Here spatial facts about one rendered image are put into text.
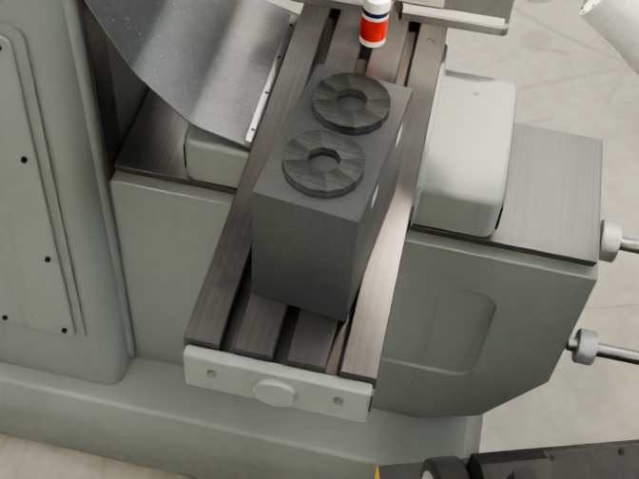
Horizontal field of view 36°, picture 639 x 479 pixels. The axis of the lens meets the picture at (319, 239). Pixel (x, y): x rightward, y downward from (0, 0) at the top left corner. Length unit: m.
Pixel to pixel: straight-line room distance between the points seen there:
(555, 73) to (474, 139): 1.51
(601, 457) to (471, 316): 0.32
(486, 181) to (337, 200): 0.50
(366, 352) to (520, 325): 0.58
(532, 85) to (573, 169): 1.32
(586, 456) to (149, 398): 0.87
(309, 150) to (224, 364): 0.27
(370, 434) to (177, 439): 0.38
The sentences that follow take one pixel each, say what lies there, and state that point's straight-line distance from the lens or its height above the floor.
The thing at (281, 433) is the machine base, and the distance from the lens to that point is 1.93.
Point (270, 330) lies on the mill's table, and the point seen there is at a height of 0.96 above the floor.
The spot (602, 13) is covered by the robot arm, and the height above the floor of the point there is 1.20.
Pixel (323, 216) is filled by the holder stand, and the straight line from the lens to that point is 1.01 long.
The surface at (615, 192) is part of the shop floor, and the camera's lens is 2.74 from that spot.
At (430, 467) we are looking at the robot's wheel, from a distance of 1.53.
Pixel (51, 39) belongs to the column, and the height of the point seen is 1.05.
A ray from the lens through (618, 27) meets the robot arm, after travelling 1.24.
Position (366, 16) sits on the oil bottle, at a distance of 1.46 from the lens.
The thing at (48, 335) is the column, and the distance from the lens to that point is 1.94.
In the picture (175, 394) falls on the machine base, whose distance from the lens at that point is 1.98.
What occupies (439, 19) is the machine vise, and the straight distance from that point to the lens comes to 1.54.
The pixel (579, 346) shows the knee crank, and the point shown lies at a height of 0.56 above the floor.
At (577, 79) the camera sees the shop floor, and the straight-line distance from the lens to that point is 3.03.
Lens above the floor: 1.92
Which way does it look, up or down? 51 degrees down
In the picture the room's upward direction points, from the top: 6 degrees clockwise
